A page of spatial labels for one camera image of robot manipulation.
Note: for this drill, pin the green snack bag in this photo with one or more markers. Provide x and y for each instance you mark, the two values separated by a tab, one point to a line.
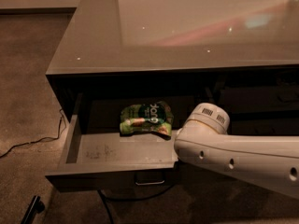
147	118

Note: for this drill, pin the grey drawer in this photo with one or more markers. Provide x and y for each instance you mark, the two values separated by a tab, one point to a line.
264	127
252	96
97	156

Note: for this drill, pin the black object on floor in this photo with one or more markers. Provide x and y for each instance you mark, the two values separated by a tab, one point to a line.
36	206

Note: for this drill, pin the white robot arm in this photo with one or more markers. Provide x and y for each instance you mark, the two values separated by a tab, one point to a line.
269	162

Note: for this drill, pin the grey drawer cabinet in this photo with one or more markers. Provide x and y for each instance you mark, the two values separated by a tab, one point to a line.
175	50

